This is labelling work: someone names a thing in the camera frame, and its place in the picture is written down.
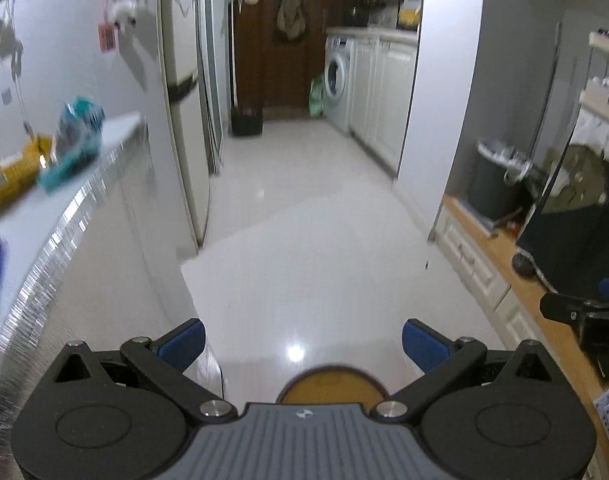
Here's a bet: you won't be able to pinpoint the yellow cardboard box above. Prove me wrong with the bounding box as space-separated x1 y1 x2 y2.
0 136 53 209

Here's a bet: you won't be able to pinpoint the black bin by door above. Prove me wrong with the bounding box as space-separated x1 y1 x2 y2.
232 106 263 138

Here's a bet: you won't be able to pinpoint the pink wall tag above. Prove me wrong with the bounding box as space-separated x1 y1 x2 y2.
98 22 116 53

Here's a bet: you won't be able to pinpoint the dark wooden door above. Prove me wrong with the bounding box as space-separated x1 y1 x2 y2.
233 0 365 110

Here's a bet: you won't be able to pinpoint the grey lined trash can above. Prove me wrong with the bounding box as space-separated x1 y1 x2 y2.
468 139 532 222

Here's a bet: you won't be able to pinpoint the white refrigerator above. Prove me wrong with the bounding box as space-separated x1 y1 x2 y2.
159 0 210 245

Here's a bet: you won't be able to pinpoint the teal printed plastic package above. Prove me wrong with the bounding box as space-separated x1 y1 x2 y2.
38 96 106 193

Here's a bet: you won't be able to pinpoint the white kitchen cabinets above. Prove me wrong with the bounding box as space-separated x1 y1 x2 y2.
349 32 418 174

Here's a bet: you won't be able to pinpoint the hanging bag on door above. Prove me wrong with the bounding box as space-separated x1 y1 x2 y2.
274 0 306 42

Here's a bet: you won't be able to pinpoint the black round object on cabinet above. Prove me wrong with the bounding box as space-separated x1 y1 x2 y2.
511 252 536 280

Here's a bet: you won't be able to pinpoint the white plush wall toy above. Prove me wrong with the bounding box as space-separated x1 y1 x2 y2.
110 0 138 29

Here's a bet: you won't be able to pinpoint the white washing machine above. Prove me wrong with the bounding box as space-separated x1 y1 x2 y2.
323 35 354 133

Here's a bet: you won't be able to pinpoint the white low cabinet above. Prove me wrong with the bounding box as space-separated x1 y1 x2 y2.
433 194 609 480

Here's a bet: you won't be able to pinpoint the green bag on floor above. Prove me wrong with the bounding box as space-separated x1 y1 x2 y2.
309 75 325 118

